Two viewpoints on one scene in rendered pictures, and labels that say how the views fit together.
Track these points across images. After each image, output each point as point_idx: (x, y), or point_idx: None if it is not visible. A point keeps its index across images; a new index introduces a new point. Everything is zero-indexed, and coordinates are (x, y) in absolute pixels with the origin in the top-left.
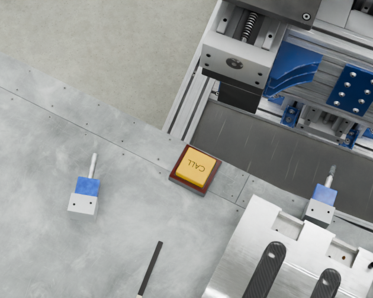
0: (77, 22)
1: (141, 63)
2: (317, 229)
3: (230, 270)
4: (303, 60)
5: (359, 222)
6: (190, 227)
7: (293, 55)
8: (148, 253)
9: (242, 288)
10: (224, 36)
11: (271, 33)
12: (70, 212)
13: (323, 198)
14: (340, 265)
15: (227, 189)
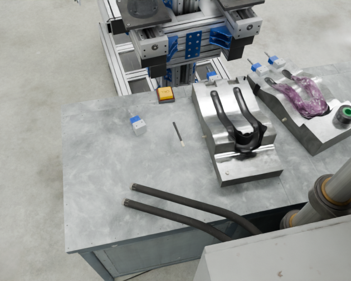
0: None
1: None
2: (220, 80)
3: (205, 107)
4: (172, 39)
5: None
6: (179, 112)
7: (168, 40)
8: (172, 128)
9: (214, 110)
10: (145, 39)
11: (159, 30)
12: (137, 130)
13: (212, 75)
14: (235, 84)
15: (180, 94)
